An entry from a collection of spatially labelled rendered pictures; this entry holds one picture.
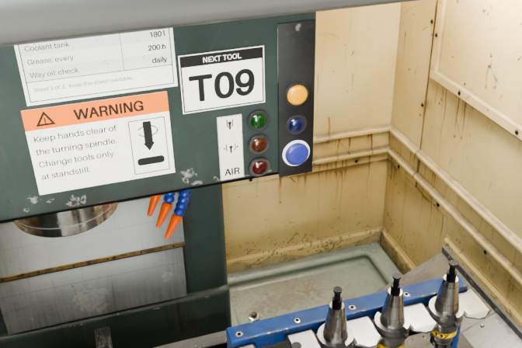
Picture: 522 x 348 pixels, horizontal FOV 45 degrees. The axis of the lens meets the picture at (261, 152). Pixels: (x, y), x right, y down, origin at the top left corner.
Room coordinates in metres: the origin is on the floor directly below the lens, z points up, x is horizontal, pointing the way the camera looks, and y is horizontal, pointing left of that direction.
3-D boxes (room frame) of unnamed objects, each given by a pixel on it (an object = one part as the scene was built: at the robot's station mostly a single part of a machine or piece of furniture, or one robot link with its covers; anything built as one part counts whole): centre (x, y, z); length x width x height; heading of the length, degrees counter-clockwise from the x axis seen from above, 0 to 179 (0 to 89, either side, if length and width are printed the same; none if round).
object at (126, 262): (1.23, 0.42, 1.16); 0.48 x 0.05 x 0.51; 106
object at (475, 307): (0.89, -0.39, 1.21); 0.07 x 0.05 x 0.01; 16
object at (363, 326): (0.83, -0.18, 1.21); 0.07 x 0.05 x 0.01; 16
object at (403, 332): (0.85, -0.23, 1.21); 0.06 x 0.06 x 0.03
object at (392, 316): (0.85, -0.23, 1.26); 0.04 x 0.04 x 0.07
